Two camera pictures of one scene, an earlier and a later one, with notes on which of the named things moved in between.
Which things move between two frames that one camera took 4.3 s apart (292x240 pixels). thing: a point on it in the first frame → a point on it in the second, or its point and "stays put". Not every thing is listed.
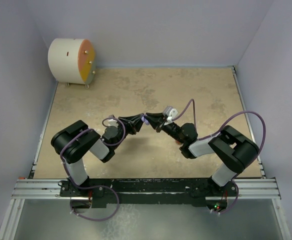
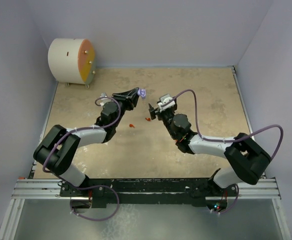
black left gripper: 132,123 → 128,98
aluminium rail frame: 33,188 stays put
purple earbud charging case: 143,119 → 142,93
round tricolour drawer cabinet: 72,61 stays put
